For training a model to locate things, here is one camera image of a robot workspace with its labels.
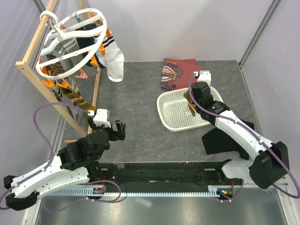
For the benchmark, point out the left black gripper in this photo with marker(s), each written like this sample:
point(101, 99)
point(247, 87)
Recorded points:
point(116, 135)

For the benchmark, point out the olive striped sock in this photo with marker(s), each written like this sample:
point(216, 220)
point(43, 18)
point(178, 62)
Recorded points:
point(190, 103)
point(76, 96)

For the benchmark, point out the grey sock black stripes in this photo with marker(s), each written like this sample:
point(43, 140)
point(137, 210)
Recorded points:
point(70, 103)

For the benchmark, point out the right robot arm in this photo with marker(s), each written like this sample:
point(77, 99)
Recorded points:
point(268, 160)

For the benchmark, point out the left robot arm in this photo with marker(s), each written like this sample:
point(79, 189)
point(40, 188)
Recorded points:
point(77, 163)

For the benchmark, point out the white round sock hanger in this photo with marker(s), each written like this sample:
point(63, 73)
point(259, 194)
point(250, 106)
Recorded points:
point(57, 35)

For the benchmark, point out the white perforated plastic basket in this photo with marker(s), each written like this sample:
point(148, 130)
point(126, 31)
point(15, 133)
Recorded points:
point(175, 114)

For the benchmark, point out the pink clothes clip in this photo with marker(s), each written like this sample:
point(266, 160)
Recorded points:
point(82, 75)

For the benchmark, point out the white sock black stripes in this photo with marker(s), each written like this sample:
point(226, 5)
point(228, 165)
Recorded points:
point(113, 59)

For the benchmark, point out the red printed t-shirt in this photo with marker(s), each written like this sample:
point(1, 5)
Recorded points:
point(176, 73)

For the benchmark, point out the brown striped sock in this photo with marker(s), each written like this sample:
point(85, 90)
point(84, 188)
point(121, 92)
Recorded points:
point(56, 68)

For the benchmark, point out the dark navy sock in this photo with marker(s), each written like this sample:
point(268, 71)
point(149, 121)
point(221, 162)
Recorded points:
point(87, 41)

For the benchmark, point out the black folded garment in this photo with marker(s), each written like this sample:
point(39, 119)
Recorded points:
point(217, 141)

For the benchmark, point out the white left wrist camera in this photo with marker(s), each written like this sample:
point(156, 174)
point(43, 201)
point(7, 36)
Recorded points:
point(100, 117)

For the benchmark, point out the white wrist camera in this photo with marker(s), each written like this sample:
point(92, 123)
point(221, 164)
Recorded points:
point(100, 117)
point(203, 76)

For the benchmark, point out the slotted cable duct rail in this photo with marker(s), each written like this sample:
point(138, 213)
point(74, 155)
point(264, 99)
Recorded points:
point(99, 192)

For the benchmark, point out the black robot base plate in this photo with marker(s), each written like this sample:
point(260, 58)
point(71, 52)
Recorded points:
point(164, 177)

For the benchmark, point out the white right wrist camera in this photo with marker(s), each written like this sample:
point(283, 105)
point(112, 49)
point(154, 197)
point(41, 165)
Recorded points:
point(203, 76)

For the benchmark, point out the wooden drying rack frame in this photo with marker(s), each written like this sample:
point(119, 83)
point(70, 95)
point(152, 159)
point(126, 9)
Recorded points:
point(30, 59)

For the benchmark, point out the aluminium frame rail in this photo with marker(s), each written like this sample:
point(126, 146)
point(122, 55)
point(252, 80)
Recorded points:
point(282, 183)

